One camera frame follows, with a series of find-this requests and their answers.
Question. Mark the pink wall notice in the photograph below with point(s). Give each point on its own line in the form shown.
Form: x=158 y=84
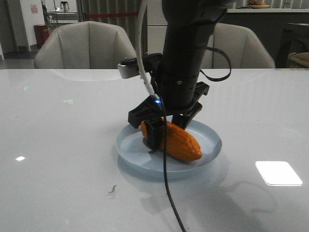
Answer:
x=34 y=8

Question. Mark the metal folding table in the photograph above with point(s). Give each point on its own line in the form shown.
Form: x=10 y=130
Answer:
x=57 y=19

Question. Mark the orange toy corn cob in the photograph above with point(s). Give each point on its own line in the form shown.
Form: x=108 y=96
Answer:
x=181 y=144

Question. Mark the left grey upholstered chair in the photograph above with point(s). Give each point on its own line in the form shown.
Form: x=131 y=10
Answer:
x=85 y=45

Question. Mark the beige cushion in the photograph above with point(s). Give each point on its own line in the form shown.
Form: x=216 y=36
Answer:
x=299 y=60

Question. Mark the red waste bin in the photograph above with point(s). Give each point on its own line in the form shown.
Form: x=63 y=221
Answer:
x=41 y=34

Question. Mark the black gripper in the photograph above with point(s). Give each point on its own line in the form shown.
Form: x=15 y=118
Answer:
x=181 y=117

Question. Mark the dark grey counter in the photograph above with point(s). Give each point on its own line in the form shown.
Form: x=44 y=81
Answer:
x=267 y=24

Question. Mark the red barrier belt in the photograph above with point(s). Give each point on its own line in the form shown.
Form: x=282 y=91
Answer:
x=111 y=15

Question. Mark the light blue round plate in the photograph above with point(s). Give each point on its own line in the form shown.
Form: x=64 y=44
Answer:
x=138 y=157

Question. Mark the grey upholstered chair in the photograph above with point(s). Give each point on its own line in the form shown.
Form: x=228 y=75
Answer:
x=242 y=46
x=85 y=45

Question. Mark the white cabinet with drawers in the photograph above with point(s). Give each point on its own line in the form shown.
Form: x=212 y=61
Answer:
x=156 y=26

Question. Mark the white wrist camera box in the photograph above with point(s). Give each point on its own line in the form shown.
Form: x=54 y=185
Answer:
x=128 y=70

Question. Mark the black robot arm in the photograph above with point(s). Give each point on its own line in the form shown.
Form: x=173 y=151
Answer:
x=174 y=88

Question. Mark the right grey upholstered chair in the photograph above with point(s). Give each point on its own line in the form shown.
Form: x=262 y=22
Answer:
x=242 y=46

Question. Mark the fruit bowl on counter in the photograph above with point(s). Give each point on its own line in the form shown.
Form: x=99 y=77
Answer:
x=257 y=4

